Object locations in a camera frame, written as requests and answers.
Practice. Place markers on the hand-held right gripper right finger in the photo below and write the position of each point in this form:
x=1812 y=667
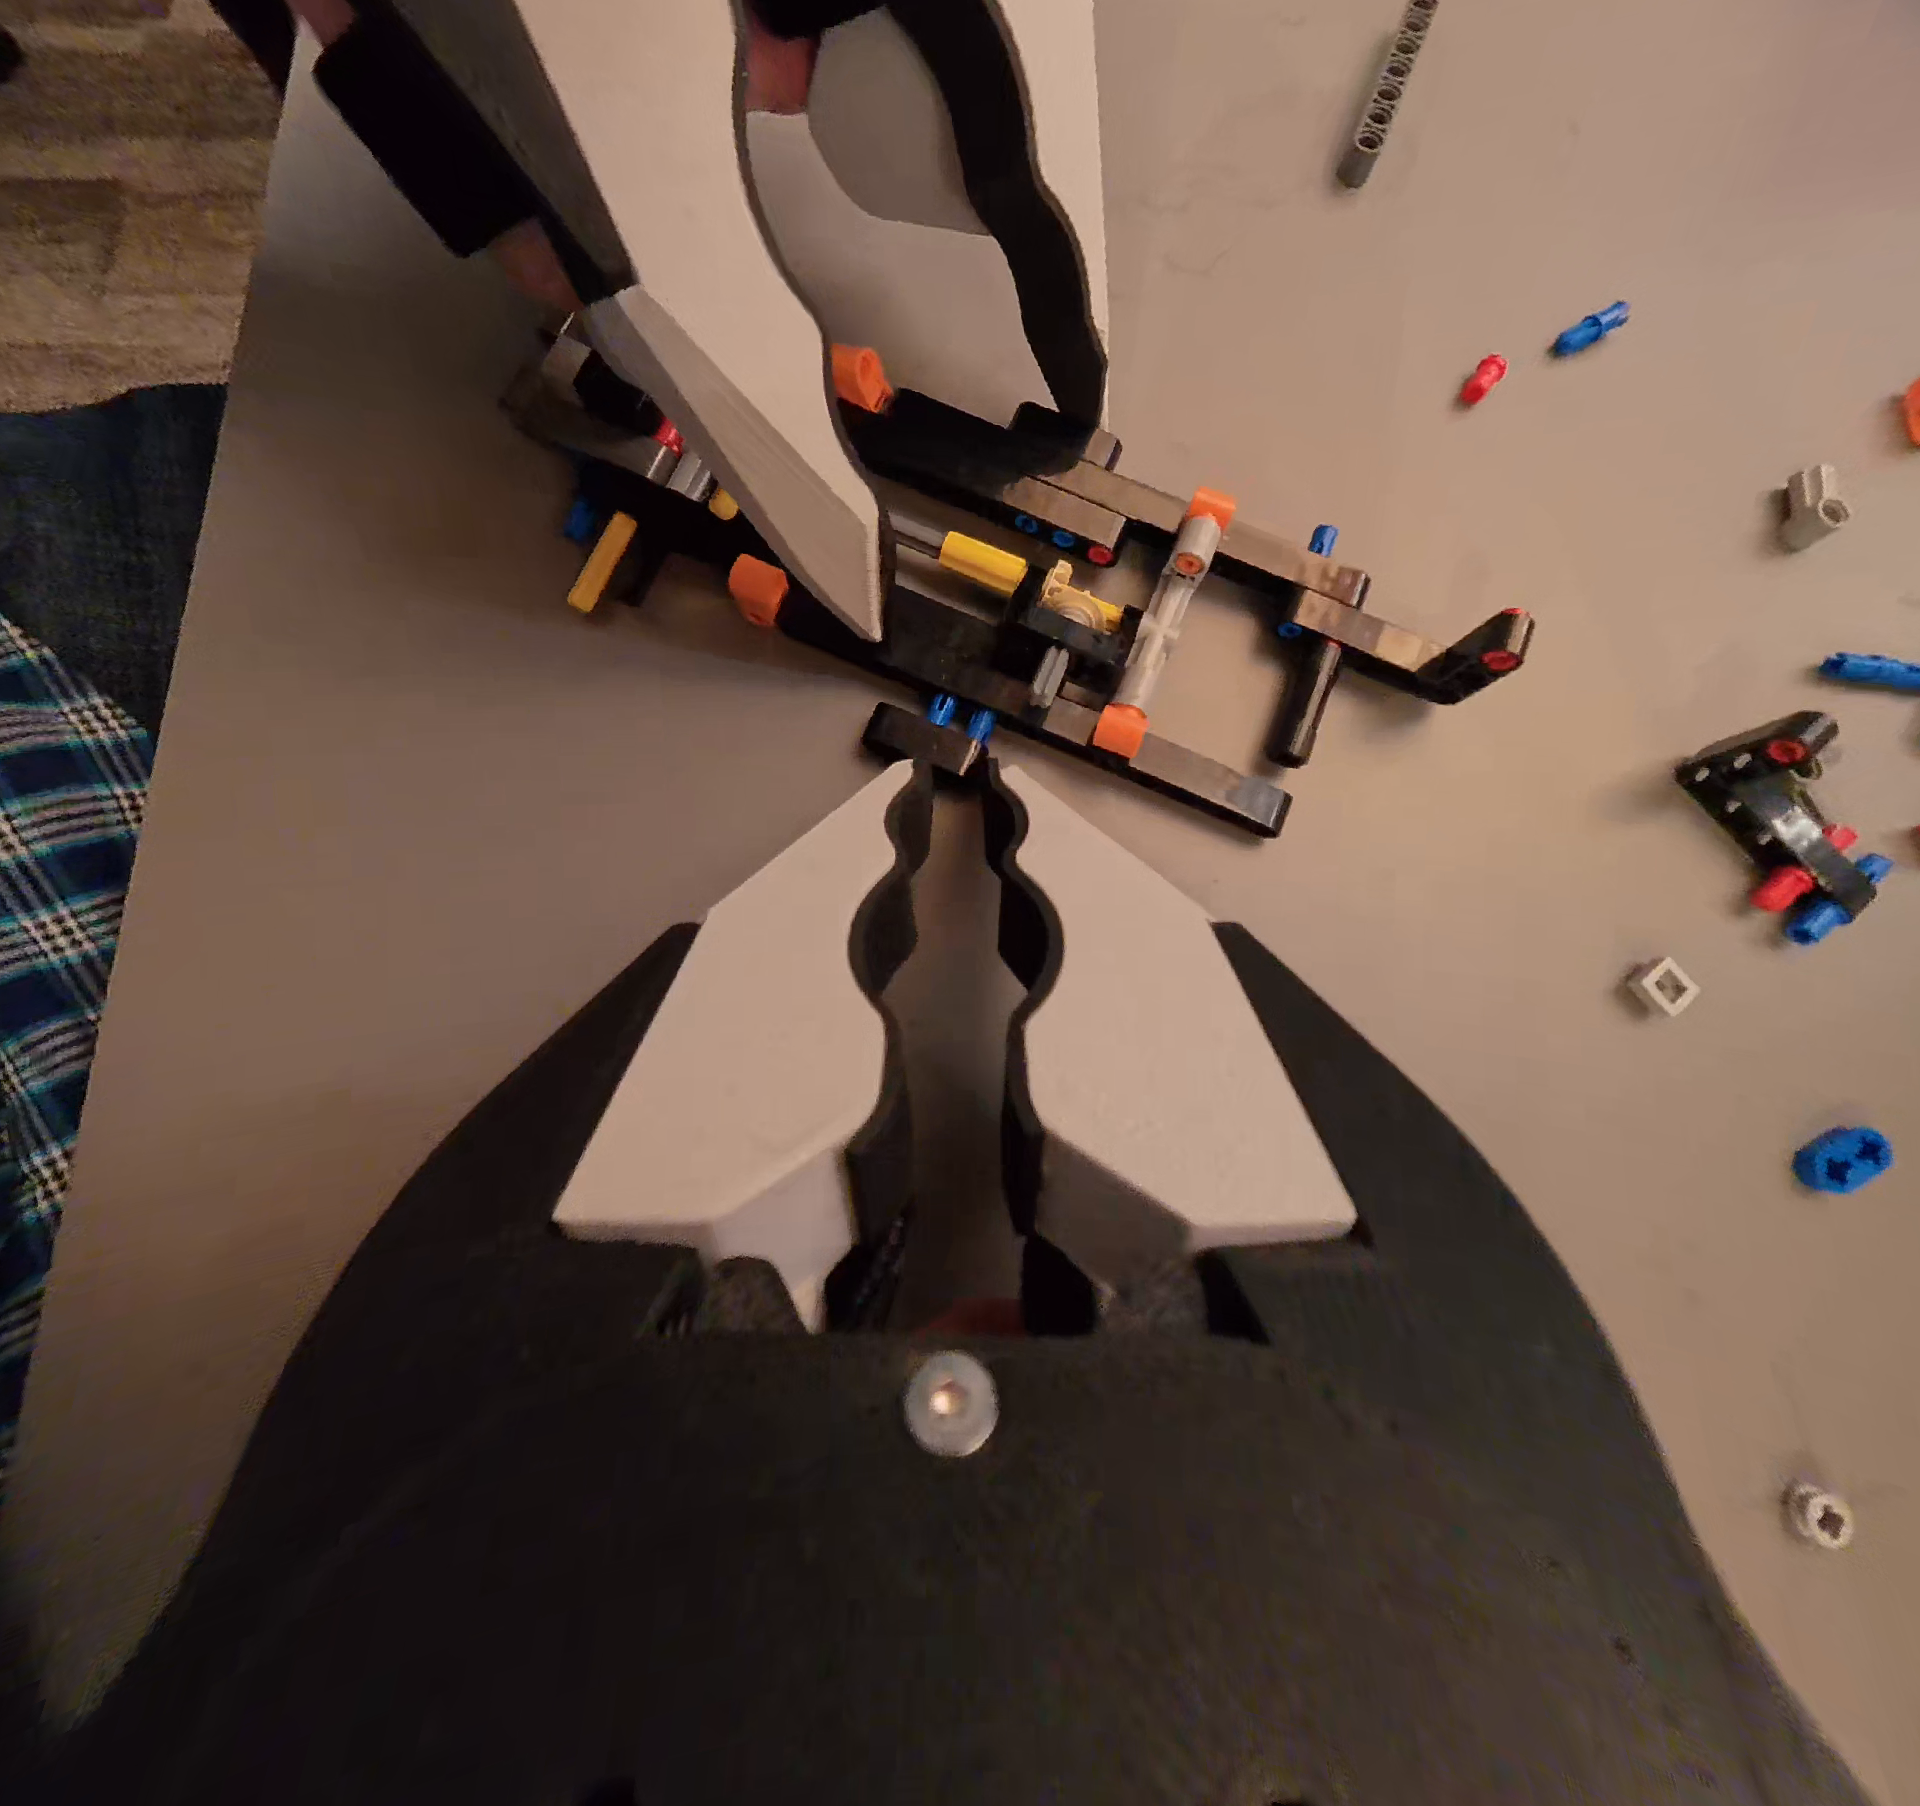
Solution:
x=1186 y=1071

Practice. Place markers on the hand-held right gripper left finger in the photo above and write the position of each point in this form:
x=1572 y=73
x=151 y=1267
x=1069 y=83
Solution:
x=734 y=1071

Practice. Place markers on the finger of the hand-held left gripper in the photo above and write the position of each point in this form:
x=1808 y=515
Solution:
x=630 y=111
x=1089 y=111

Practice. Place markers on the short black lego beam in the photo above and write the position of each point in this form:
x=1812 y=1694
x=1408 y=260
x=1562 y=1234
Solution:
x=915 y=740

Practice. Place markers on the black lego chassis model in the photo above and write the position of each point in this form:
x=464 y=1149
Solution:
x=1140 y=501

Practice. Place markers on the grey lego beam with holes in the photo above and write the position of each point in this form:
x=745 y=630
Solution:
x=1388 y=87

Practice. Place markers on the short red lego pin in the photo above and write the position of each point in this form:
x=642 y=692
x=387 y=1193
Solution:
x=1481 y=380

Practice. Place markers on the small grey square lego piece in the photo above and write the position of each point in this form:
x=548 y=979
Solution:
x=1663 y=987

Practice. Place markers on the short blue lego pin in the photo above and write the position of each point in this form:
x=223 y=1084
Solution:
x=1590 y=329

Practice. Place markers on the blue round lego piece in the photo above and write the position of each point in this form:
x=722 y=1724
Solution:
x=1842 y=1160

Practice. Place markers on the small grey round lego piece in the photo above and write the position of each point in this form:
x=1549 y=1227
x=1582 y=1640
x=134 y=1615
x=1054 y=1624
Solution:
x=1818 y=1517

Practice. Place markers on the long blue lego pin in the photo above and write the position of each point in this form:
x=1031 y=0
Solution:
x=1873 y=670

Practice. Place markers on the light grey lego connector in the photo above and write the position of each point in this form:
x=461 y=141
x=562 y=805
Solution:
x=1812 y=507

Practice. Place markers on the person's dark trousers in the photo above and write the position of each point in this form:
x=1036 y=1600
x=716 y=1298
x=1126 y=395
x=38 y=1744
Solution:
x=104 y=530

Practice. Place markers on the person's plaid shirt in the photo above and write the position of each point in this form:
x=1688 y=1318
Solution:
x=61 y=861

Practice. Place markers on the small black lego bracket assembly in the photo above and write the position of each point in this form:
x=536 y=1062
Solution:
x=1756 y=787

